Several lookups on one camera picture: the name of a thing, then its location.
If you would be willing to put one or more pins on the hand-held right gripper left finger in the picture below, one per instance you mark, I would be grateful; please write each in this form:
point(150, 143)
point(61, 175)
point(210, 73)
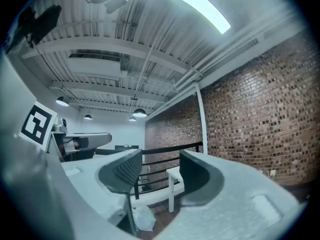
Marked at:
point(87, 179)

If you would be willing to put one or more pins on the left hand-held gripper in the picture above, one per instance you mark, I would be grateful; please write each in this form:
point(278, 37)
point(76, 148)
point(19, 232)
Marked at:
point(37, 126)

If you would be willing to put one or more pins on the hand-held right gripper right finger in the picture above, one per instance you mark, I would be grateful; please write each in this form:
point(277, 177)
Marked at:
point(225, 209)

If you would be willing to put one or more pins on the black pendant lamp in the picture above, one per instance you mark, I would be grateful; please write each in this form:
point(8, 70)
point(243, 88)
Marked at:
point(87, 117)
point(139, 113)
point(62, 102)
point(132, 119)

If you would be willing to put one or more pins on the white table leg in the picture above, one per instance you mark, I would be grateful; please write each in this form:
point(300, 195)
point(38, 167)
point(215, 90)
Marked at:
point(171, 196)

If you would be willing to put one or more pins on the white plastic bag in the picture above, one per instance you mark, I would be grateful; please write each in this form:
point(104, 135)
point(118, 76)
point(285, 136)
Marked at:
point(143, 219)

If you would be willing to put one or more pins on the white ceiling air unit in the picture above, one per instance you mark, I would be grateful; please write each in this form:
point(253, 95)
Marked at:
point(95, 67)

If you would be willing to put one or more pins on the black metal railing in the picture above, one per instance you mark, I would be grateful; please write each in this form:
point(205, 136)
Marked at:
point(172, 147)

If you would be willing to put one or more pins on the black body-worn device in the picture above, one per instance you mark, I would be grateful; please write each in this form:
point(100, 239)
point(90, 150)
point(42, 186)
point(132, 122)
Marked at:
point(45, 21)

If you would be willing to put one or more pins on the long ceiling light panel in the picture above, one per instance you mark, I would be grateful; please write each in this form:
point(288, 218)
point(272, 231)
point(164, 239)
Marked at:
point(200, 9)

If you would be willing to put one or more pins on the grey gripper-mounted camera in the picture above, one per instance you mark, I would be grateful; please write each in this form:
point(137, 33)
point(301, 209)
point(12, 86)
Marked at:
point(62, 123)

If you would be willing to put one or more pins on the white vertical post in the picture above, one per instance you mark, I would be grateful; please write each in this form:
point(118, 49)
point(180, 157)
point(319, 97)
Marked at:
point(201, 121)

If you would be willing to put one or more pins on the grey head-worn camera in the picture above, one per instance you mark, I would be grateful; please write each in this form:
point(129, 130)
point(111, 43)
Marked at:
point(116, 2)

